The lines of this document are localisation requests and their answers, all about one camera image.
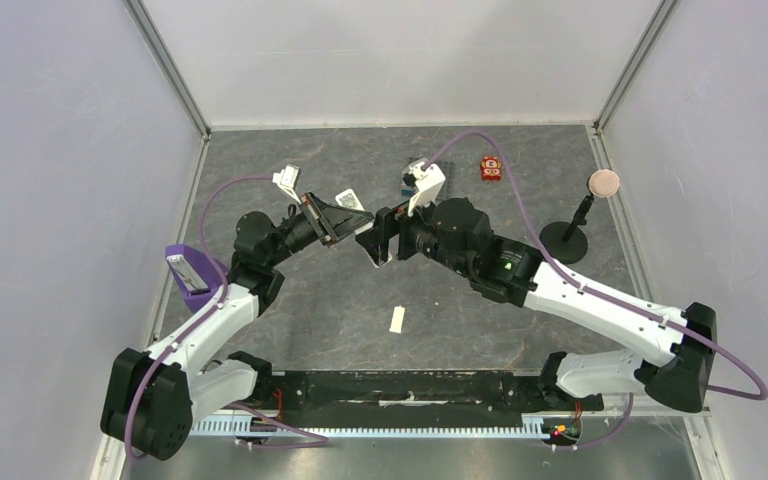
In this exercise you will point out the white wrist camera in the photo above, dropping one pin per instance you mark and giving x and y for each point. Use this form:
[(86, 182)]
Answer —
[(287, 180), (426, 180)]

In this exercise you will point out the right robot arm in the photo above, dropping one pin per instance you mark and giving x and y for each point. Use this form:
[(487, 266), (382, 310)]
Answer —
[(665, 351)]

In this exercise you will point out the grey lego baseplate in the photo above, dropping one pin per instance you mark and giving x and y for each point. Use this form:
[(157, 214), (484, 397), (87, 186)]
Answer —
[(448, 169)]

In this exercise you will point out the white remote control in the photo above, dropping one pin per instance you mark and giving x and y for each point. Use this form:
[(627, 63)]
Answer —
[(349, 200)]

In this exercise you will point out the white battery cover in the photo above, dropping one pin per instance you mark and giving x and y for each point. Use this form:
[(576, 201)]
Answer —
[(397, 319)]

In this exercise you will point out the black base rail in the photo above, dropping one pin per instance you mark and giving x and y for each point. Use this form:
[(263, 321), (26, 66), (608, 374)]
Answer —
[(357, 399)]

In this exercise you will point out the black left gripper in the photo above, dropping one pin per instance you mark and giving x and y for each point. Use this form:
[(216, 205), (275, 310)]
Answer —
[(335, 222)]

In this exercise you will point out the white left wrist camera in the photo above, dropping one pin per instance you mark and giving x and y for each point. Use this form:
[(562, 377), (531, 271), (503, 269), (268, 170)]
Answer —
[(287, 180)]

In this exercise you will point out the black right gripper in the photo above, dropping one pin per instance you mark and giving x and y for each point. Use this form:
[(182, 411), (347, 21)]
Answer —
[(391, 234)]

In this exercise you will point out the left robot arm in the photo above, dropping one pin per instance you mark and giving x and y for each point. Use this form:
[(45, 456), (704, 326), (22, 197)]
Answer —
[(155, 396)]

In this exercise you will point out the purple holder block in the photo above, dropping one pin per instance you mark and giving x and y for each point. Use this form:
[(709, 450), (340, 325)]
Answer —
[(194, 274)]

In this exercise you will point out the beige microphone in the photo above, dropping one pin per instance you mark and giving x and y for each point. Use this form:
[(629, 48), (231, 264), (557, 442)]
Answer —
[(604, 183)]

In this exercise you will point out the red toy block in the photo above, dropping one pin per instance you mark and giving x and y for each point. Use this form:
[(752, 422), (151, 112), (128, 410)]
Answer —
[(491, 169)]

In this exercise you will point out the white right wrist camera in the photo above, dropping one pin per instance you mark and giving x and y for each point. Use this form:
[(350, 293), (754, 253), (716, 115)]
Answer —
[(426, 180)]

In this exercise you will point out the white slotted cable duct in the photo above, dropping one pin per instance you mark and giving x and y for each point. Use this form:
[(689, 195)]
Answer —
[(231, 424)]

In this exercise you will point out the black microphone stand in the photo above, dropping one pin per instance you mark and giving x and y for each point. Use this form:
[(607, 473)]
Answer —
[(565, 241)]

